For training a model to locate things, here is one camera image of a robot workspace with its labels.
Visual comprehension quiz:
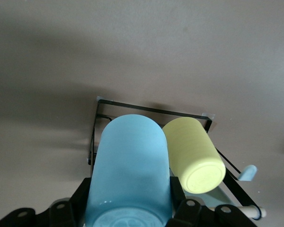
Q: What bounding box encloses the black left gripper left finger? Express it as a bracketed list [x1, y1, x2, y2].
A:
[0, 177, 95, 227]

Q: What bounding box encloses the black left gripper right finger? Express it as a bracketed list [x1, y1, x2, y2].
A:
[170, 176, 257, 227]

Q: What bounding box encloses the light blue cup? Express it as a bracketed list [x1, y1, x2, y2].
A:
[84, 114, 173, 227]

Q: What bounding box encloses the yellow cup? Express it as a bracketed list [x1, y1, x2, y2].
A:
[162, 117, 227, 195]

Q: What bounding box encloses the wooden dowel rod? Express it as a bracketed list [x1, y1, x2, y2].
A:
[207, 205, 267, 218]

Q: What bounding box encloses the light blue peg cap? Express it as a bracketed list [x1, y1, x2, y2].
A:
[237, 165, 258, 182]

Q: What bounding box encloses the black wire cup rack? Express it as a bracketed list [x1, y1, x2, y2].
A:
[87, 99, 263, 220]

